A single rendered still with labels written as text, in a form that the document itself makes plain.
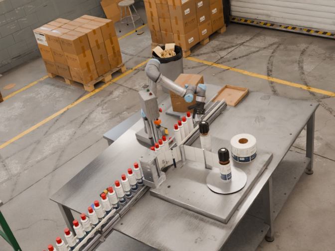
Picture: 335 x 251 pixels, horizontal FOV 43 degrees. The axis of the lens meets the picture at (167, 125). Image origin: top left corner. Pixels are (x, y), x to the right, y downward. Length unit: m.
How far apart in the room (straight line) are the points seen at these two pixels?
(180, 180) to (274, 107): 1.31
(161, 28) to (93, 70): 1.46
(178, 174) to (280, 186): 1.18
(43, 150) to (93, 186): 2.31
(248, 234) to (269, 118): 1.07
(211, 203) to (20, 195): 2.74
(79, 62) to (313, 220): 4.13
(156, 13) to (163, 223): 4.87
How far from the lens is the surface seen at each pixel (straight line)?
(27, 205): 5.04
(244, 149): 3.34
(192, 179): 3.34
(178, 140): 3.66
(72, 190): 3.64
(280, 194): 4.11
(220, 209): 3.08
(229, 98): 4.34
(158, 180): 3.31
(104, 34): 6.88
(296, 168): 4.39
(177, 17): 7.08
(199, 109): 3.79
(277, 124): 3.93
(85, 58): 6.71
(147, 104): 3.28
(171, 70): 6.05
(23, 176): 5.51
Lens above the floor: 3.08
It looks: 34 degrees down
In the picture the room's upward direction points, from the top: 11 degrees counter-clockwise
